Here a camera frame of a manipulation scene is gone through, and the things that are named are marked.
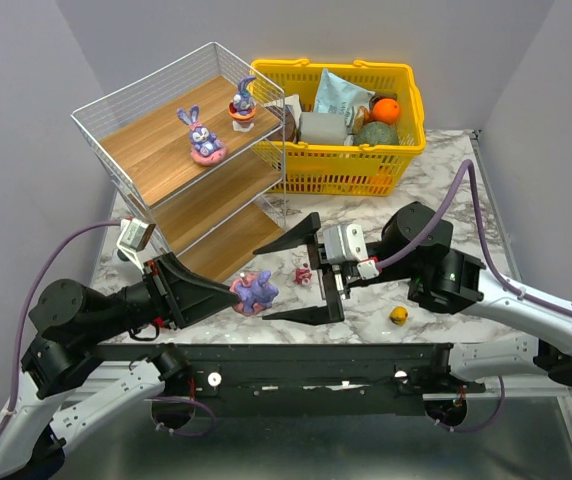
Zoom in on red bear toy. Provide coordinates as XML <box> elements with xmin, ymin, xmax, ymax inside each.
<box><xmin>294</xmin><ymin>262</ymin><xmax>312</xmax><ymax>286</ymax></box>

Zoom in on yellow duck toy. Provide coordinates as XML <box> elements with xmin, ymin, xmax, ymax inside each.
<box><xmin>389</xmin><ymin>306</ymin><xmax>409</xmax><ymax>325</ymax></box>

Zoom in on purple pink donut toy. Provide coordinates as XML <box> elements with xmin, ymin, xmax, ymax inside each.
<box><xmin>229</xmin><ymin>270</ymin><xmax>279</xmax><ymax>316</ymax></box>

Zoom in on purple bunny donut toy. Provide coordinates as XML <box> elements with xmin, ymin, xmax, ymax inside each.
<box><xmin>177</xmin><ymin>105</ymin><xmax>227</xmax><ymax>167</ymax></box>

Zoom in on purple bunny sundae toy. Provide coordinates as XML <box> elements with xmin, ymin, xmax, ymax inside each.
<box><xmin>228</xmin><ymin>75</ymin><xmax>257</xmax><ymax>133</ymax></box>

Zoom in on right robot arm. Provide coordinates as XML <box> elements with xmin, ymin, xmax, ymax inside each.
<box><xmin>256</xmin><ymin>202</ymin><xmax>572</xmax><ymax>387</ymax></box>

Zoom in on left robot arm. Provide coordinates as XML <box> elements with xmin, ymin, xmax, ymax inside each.
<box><xmin>0</xmin><ymin>254</ymin><xmax>239</xmax><ymax>479</ymax></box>

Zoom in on yellow plastic basket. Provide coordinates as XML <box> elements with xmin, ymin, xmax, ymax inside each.
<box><xmin>252</xmin><ymin>59</ymin><xmax>426</xmax><ymax>196</ymax></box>

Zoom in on white bottle black cap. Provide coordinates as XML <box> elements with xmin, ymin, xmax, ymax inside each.
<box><xmin>113</xmin><ymin>249</ymin><xmax>130</xmax><ymax>265</ymax></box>

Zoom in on grey box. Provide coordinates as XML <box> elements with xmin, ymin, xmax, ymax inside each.
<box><xmin>298</xmin><ymin>112</ymin><xmax>347</xmax><ymax>145</ymax></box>

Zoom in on brown round container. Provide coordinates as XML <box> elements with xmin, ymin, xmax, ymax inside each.
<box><xmin>285</xmin><ymin>109</ymin><xmax>298</xmax><ymax>143</ymax></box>

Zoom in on green melon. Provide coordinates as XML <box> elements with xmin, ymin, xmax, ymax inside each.
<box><xmin>353</xmin><ymin>121</ymin><xmax>399</xmax><ymax>147</ymax></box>

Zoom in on light blue snack bag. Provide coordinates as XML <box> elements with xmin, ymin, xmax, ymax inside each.
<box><xmin>313</xmin><ymin>68</ymin><xmax>375</xmax><ymax>129</ymax></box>

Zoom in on orange fruit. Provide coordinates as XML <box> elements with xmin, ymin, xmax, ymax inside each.
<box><xmin>371</xmin><ymin>98</ymin><xmax>401</xmax><ymax>125</ymax></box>

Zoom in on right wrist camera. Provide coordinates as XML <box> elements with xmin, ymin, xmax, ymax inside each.
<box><xmin>321</xmin><ymin>223</ymin><xmax>380</xmax><ymax>280</ymax></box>

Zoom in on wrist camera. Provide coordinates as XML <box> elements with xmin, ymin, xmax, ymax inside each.
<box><xmin>321</xmin><ymin>223</ymin><xmax>380</xmax><ymax>280</ymax></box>
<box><xmin>116</xmin><ymin>218</ymin><xmax>156</xmax><ymax>271</ymax></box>

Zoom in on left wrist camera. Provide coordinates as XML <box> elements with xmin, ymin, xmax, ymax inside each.
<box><xmin>116</xmin><ymin>218</ymin><xmax>156</xmax><ymax>271</ymax></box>

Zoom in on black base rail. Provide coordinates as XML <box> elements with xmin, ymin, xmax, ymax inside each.
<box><xmin>90</xmin><ymin>339</ymin><xmax>487</xmax><ymax>418</ymax></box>

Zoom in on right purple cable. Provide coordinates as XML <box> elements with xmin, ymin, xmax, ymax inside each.
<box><xmin>373</xmin><ymin>159</ymin><xmax>572</xmax><ymax>434</ymax></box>

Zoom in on purple cable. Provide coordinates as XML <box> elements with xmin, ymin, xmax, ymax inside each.
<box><xmin>0</xmin><ymin>219</ymin><xmax>127</xmax><ymax>466</ymax></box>
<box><xmin>373</xmin><ymin>159</ymin><xmax>572</xmax><ymax>434</ymax></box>

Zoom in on white wire wooden shelf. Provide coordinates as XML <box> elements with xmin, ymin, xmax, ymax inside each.
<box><xmin>72</xmin><ymin>42</ymin><xmax>286</xmax><ymax>282</ymax></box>

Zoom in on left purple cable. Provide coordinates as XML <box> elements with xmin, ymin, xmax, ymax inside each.
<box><xmin>0</xmin><ymin>219</ymin><xmax>127</xmax><ymax>466</ymax></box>

